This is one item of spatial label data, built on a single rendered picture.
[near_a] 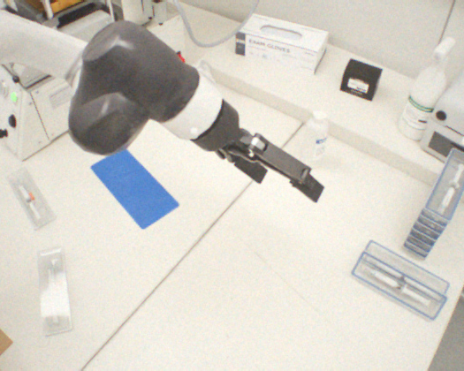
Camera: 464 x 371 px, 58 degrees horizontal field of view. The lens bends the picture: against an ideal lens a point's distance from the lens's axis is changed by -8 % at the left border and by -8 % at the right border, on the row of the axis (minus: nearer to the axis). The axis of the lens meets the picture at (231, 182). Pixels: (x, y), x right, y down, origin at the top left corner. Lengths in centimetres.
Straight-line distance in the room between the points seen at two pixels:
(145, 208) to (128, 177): 10
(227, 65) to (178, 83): 68
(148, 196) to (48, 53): 45
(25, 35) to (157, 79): 20
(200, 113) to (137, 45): 12
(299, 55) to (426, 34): 34
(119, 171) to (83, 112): 49
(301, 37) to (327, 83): 15
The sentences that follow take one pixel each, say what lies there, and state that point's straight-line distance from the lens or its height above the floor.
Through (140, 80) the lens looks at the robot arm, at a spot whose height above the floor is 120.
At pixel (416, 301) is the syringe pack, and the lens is 88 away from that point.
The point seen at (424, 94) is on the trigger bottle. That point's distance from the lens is 103.
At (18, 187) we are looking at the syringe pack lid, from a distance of 108.
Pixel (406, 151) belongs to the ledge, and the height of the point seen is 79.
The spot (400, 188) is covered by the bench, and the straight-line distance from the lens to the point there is 106.
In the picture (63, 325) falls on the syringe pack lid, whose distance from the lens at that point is 86.
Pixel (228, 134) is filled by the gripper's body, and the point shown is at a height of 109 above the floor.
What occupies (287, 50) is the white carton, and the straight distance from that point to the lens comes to 121.
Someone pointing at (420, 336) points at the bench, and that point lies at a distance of 89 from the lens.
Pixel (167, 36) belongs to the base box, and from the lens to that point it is 123.
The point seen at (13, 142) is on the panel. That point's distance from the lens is 117.
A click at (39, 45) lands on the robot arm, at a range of 66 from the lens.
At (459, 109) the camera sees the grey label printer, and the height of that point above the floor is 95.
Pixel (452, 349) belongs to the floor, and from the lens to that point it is 178.
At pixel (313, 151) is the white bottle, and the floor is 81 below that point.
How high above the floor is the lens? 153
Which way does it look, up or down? 51 degrees down
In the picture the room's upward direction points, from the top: straight up
